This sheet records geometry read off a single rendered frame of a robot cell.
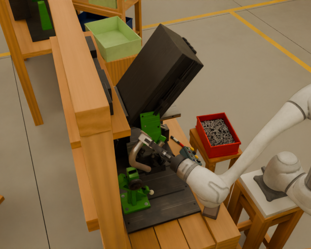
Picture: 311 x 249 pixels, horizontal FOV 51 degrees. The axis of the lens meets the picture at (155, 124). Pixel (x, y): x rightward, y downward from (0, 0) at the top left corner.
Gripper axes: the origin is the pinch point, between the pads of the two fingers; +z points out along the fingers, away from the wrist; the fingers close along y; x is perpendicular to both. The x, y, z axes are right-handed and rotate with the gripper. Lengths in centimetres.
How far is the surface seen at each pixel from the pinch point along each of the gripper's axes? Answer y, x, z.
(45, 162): -127, 73, 147
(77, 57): 55, -7, 7
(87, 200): 3.4, 36.2, 4.5
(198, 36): -290, -183, 196
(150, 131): -38.3, -6.2, 23.1
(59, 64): 7, -5, 65
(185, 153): -65, -9, 8
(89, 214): 5.4, 39.2, -1.4
